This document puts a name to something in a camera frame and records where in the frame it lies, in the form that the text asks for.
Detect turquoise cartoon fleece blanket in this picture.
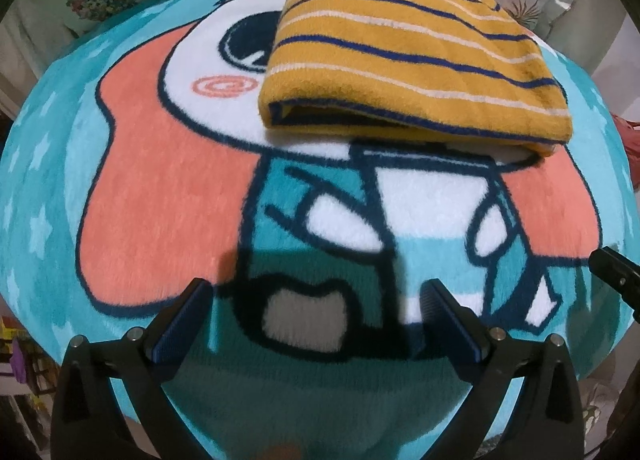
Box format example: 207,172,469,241
1,0,639,459

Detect yellow striped small shirt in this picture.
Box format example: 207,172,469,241
258,0,573,154

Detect red cloth bag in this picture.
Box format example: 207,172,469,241
612,114,640,191

